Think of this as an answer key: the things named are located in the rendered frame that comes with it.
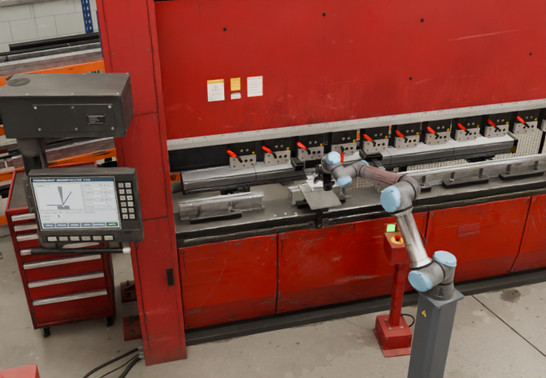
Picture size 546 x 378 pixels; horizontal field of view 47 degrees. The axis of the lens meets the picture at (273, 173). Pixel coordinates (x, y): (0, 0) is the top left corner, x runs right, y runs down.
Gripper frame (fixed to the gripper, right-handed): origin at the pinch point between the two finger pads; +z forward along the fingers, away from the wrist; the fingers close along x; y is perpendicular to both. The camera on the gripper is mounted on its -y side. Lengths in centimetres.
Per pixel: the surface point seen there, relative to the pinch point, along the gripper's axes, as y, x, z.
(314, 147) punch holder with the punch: 18.2, 2.3, -11.4
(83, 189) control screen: -13, 126, -72
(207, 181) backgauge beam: 20, 61, 28
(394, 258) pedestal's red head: -50, -34, 3
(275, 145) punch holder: 20.9, 25.0, -15.0
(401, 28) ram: 61, -45, -62
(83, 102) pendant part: 14, 121, -101
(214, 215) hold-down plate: -7, 62, 13
